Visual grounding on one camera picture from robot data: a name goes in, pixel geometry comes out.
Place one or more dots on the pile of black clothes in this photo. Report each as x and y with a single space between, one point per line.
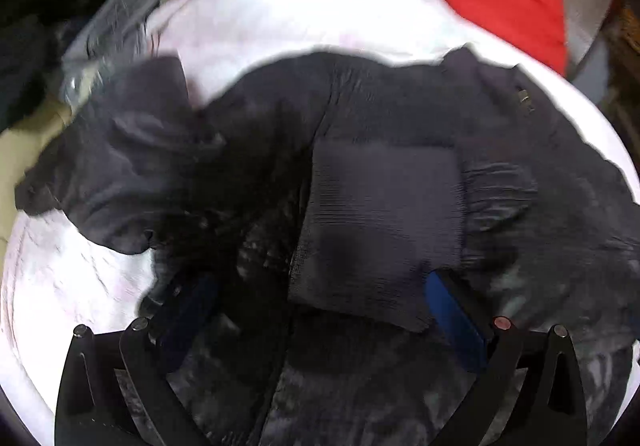
30 65

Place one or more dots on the white bedspread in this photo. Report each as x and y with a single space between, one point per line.
280 20

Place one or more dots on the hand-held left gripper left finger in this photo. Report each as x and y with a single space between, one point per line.
187 316

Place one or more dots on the clear plastic bag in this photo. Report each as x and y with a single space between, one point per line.
115 20

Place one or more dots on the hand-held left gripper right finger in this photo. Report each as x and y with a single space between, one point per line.
452 321

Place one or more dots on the dark grey knit garment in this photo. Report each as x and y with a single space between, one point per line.
380 206

